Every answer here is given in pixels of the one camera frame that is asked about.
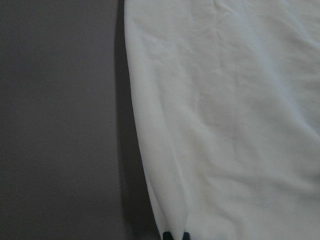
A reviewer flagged beige long sleeve shirt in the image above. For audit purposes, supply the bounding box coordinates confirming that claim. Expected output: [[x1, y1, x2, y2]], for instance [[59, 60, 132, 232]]
[[124, 0, 320, 240]]

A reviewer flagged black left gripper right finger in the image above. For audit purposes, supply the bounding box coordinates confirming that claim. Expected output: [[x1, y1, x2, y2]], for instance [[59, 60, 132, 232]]
[[182, 232, 191, 240]]

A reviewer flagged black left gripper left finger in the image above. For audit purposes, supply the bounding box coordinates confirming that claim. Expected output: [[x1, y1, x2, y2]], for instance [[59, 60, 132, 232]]
[[162, 231, 174, 240]]

